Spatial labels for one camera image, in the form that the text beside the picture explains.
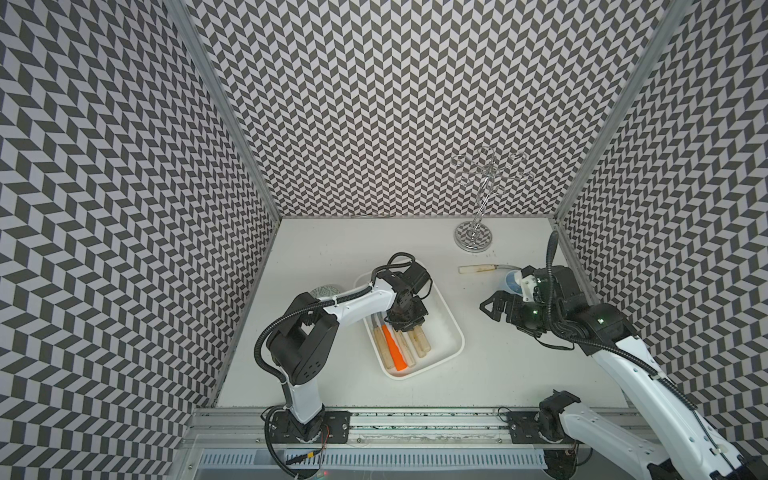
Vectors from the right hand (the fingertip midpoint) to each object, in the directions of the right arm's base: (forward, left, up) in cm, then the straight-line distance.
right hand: (495, 319), depth 71 cm
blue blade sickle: (0, +22, -18) cm, 29 cm away
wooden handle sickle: (0, +18, -14) cm, 23 cm away
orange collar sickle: (-2, +24, -18) cm, 31 cm away
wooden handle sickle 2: (0, +18, -14) cm, 23 cm away
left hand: (+4, +17, -14) cm, 23 cm away
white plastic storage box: (+4, +10, -18) cm, 21 cm away
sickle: (+27, -2, -18) cm, 33 cm away
